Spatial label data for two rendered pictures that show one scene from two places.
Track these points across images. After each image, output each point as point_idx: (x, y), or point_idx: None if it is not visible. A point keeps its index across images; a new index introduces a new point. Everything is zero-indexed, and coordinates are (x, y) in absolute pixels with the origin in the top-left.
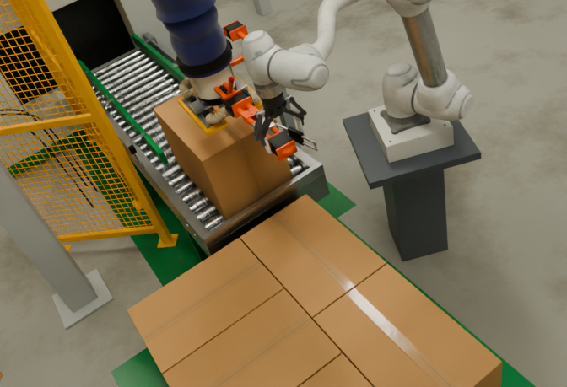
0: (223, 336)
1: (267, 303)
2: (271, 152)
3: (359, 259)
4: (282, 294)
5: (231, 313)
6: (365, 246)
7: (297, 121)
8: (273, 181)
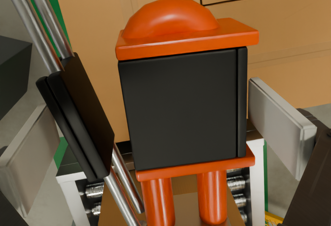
0: None
1: None
2: (251, 82)
3: None
4: None
5: (282, 9)
6: (61, 4)
7: (29, 177)
8: (135, 181)
